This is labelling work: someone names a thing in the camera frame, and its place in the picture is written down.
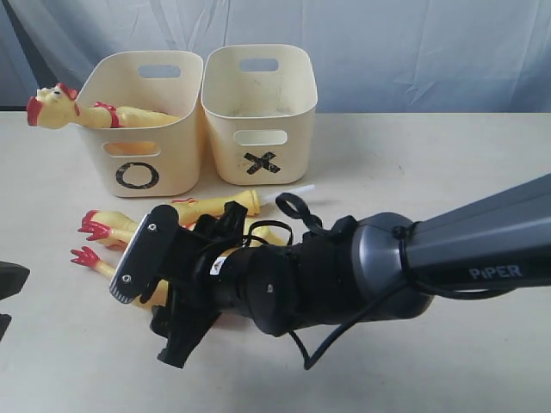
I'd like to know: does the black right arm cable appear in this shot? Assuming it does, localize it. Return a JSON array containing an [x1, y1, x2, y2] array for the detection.
[[189, 192, 449, 371]]

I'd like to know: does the blue backdrop cloth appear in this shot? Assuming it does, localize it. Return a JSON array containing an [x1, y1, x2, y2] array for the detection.
[[1, 1, 550, 113]]

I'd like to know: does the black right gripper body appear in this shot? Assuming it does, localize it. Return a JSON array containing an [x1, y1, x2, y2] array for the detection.
[[171, 219, 267, 317]]

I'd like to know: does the headless rubber chicken body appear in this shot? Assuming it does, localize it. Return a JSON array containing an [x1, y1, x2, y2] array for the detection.
[[71, 246, 169, 310]]

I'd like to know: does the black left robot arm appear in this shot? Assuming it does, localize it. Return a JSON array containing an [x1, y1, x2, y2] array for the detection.
[[1, 262, 31, 301]]

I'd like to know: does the detached chicken head with tube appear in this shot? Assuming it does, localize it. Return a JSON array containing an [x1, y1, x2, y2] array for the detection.
[[170, 183, 317, 227]]

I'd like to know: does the cream bin marked X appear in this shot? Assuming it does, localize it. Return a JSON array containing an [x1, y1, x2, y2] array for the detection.
[[201, 44, 318, 186]]

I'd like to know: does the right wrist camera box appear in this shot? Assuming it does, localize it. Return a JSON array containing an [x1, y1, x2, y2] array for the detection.
[[108, 205, 180, 305]]

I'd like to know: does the whole yellow rubber chicken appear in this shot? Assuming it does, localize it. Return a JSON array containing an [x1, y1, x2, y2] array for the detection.
[[26, 83, 180, 130]]

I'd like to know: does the cream bin marked O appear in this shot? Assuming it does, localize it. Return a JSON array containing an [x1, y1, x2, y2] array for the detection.
[[76, 50, 207, 197]]

